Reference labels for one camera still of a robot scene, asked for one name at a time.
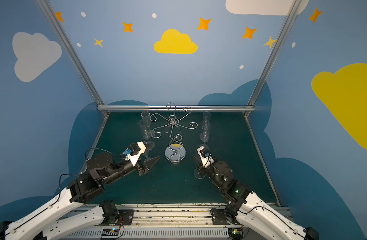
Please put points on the aluminium frame left post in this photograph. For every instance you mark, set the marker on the aluminium frame left post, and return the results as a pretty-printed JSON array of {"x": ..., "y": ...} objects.
[{"x": 67, "y": 44}]

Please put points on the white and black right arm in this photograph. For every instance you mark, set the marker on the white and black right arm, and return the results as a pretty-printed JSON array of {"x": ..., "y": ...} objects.
[{"x": 246, "y": 208}]

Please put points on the small circuit board right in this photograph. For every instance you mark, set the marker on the small circuit board right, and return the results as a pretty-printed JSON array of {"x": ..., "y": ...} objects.
[{"x": 235, "y": 234}]

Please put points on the aluminium frame post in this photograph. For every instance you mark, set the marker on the aluminium frame post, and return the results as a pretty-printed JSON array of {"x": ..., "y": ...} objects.
[
  {"x": 281, "y": 38},
  {"x": 67, "y": 44}
]

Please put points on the clear champagne flute front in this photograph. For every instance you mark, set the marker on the clear champagne flute front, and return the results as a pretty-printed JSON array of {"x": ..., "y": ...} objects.
[{"x": 206, "y": 121}]

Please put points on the aluminium frame right post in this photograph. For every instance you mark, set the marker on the aluminium frame right post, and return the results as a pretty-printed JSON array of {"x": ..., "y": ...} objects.
[{"x": 281, "y": 38}]

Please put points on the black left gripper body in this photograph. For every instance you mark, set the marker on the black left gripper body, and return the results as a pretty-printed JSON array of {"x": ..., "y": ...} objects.
[{"x": 142, "y": 167}]

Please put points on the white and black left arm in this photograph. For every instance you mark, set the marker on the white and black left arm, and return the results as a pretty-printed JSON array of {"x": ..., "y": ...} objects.
[{"x": 48, "y": 222}]

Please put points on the clear champagne flute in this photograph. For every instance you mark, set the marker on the clear champagne flute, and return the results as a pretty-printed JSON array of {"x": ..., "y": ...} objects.
[
  {"x": 206, "y": 121},
  {"x": 200, "y": 174},
  {"x": 205, "y": 135},
  {"x": 145, "y": 133},
  {"x": 147, "y": 156},
  {"x": 145, "y": 115}
]

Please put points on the chrome wire wine glass rack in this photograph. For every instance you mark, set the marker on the chrome wire wine glass rack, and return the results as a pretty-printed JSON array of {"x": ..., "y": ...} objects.
[{"x": 175, "y": 151}]

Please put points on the aluminium frame back rail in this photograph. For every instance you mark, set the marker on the aluminium frame back rail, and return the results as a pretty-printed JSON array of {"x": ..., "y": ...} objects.
[{"x": 124, "y": 108}]

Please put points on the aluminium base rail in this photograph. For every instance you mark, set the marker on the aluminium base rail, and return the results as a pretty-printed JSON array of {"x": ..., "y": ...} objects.
[{"x": 162, "y": 222}]

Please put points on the small circuit board left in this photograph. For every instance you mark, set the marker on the small circuit board left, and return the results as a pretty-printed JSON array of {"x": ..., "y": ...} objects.
[{"x": 111, "y": 233}]

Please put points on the small circuit board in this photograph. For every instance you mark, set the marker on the small circuit board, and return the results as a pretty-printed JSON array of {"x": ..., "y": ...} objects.
[
  {"x": 111, "y": 233},
  {"x": 235, "y": 234}
]

